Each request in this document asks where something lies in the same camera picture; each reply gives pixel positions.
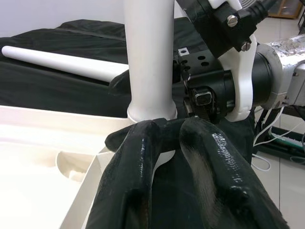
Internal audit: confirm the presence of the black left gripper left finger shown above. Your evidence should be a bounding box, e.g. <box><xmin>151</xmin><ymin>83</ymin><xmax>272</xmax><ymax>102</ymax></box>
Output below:
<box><xmin>84</xmin><ymin>120</ymin><xmax>163</xmax><ymax>229</ymax></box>

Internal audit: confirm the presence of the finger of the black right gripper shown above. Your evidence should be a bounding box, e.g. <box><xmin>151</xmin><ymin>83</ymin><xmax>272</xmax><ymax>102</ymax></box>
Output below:
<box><xmin>104</xmin><ymin>117</ymin><xmax>184</xmax><ymax>155</ymax></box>
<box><xmin>107</xmin><ymin>70</ymin><xmax>132</xmax><ymax>95</ymax></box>

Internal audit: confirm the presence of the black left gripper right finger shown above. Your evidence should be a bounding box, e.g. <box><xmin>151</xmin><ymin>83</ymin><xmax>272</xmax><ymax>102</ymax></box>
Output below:
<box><xmin>179</xmin><ymin>117</ymin><xmax>290</xmax><ymax>229</ymax></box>

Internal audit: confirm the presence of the white plastic table leg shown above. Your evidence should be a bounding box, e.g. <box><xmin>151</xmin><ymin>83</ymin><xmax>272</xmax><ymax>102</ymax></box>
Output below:
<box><xmin>1</xmin><ymin>45</ymin><xmax>129</xmax><ymax>83</ymax></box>
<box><xmin>123</xmin><ymin>0</ymin><xmax>178</xmax><ymax>124</ymax></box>

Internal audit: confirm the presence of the white plastic table top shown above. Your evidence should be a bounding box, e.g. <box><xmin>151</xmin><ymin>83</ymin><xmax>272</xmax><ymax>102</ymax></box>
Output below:
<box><xmin>0</xmin><ymin>104</ymin><xmax>178</xmax><ymax>229</ymax></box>

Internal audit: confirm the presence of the black table cloth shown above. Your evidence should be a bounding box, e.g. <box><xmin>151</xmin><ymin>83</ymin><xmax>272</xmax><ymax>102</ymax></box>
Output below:
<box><xmin>0</xmin><ymin>16</ymin><xmax>257</xmax><ymax>229</ymax></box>

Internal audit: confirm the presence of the light wooden shelf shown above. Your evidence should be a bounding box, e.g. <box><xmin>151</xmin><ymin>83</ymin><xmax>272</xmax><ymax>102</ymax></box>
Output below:
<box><xmin>268</xmin><ymin>0</ymin><xmax>300</xmax><ymax>19</ymax></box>

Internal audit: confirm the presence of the thick white cable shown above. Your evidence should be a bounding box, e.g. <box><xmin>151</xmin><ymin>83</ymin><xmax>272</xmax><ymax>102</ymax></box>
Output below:
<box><xmin>251</xmin><ymin>152</ymin><xmax>272</xmax><ymax>173</ymax></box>

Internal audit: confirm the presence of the thin white cable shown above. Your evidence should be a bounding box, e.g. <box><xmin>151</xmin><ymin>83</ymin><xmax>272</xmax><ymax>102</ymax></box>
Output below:
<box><xmin>252</xmin><ymin>106</ymin><xmax>305</xmax><ymax>147</ymax></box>

